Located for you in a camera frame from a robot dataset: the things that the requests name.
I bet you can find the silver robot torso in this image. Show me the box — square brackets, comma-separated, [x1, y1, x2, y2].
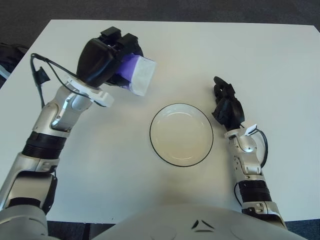
[93, 202, 311, 240]

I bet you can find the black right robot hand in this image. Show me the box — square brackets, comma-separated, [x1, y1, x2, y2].
[211, 76, 245, 130]

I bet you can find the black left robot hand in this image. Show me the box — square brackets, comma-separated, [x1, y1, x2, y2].
[75, 26, 145, 88]

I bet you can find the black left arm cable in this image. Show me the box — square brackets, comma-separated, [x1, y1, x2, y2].
[30, 52, 83, 108]

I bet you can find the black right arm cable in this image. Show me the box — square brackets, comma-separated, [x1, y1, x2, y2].
[256, 129, 269, 168]

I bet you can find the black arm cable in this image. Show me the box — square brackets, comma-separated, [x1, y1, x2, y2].
[30, 52, 83, 108]
[256, 129, 269, 168]

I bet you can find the white right wrist connector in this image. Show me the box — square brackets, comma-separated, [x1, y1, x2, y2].
[244, 123, 258, 137]

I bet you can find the purple tissue paper pack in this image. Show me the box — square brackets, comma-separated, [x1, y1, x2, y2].
[114, 52, 158, 97]

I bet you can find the white plate with black rim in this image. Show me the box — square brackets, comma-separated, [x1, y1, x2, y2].
[149, 102, 214, 168]

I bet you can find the black bag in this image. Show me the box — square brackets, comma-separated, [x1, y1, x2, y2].
[0, 42, 27, 76]

